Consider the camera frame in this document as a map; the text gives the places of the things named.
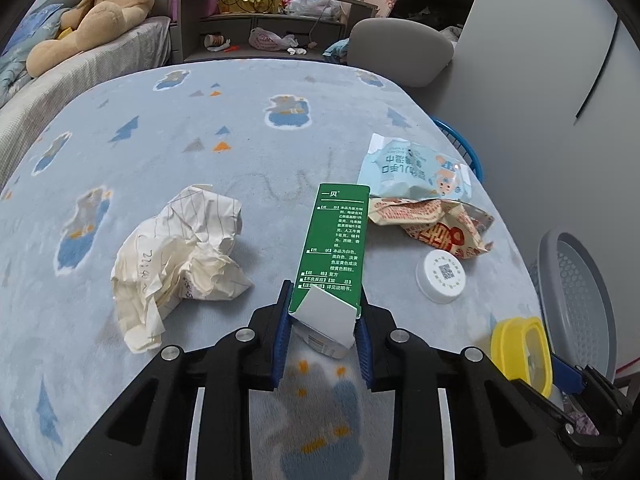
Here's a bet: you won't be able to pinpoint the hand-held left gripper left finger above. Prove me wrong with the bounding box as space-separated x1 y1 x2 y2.
55 280 294 480

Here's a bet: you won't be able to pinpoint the crumpled lined paper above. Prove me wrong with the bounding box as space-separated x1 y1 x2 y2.
111 184 255 355

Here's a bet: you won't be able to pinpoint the grey bed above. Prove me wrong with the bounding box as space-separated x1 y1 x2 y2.
0 15 174 196

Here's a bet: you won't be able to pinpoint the white wardrobe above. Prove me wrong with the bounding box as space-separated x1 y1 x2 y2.
370 0 638 261

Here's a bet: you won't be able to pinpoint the white plastic bag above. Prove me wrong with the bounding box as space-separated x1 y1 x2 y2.
284 0 344 21

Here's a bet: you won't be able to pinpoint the grey shelf unit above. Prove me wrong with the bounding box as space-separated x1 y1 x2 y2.
169 0 380 65

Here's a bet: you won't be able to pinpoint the blue wire basket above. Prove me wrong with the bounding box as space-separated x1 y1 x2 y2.
430 115 485 184

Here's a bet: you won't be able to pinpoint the grey upholstered chair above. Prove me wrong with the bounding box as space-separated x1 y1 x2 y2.
347 18 456 88

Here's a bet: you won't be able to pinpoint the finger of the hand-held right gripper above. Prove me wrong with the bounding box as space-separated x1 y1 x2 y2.
551 354 628 413
510 379 581 443

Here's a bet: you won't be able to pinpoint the light blue wipes packet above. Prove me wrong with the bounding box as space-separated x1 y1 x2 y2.
357 133 474 201

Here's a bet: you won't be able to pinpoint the tan teddy bear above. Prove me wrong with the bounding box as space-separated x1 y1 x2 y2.
26 0 165 78

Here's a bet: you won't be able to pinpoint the pink patterned gift bag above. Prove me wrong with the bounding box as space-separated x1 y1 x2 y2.
364 0 399 19

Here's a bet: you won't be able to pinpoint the red patterned paper wrapper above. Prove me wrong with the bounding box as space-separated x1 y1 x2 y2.
368 196 496 261

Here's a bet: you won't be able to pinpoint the yellow tape roll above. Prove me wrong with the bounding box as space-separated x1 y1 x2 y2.
490 316 555 397

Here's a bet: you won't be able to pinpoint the green and white medicine box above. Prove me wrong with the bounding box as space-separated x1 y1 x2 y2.
289 183 371 360

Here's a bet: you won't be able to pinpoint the dark clothes pile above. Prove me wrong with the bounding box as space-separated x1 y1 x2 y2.
399 9 464 42

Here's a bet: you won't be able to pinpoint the grey plastic laundry basket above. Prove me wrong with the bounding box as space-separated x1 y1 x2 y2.
537 228 619 384

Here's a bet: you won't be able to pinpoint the yellow gift boxes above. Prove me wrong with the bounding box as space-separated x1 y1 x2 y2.
217 0 284 15

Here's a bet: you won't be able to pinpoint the pink plastic bag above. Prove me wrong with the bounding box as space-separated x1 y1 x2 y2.
248 27 297 53

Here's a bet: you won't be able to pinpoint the white round lid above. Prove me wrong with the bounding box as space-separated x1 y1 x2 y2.
415 249 466 305

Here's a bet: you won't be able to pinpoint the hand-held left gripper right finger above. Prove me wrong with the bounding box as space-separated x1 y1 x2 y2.
352 291 586 480

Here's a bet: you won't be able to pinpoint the blue printed pillow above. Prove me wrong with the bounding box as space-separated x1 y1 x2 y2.
9 3 66 54

